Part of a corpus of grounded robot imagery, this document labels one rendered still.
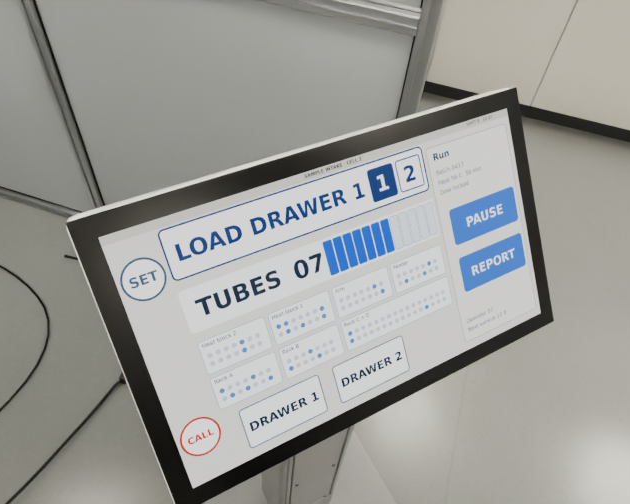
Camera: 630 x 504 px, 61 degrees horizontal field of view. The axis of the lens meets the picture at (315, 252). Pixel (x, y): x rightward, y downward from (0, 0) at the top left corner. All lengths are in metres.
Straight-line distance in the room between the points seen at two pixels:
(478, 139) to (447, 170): 0.06
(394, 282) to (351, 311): 0.06
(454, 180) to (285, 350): 0.27
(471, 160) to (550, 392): 1.34
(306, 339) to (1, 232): 1.82
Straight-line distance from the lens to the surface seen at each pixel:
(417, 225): 0.62
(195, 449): 0.58
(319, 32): 1.26
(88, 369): 1.83
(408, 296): 0.63
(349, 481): 1.59
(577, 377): 1.99
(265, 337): 0.56
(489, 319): 0.71
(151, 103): 1.60
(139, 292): 0.52
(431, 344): 0.66
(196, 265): 0.52
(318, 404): 0.61
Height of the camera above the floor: 1.55
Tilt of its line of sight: 51 degrees down
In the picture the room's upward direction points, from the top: 6 degrees clockwise
